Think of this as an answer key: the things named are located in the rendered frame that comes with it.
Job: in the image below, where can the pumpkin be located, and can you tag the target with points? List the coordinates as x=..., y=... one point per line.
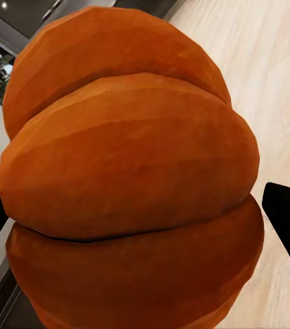
x=128, y=177

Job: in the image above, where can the cabinet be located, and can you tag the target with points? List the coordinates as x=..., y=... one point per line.
x=16, y=310
x=22, y=20

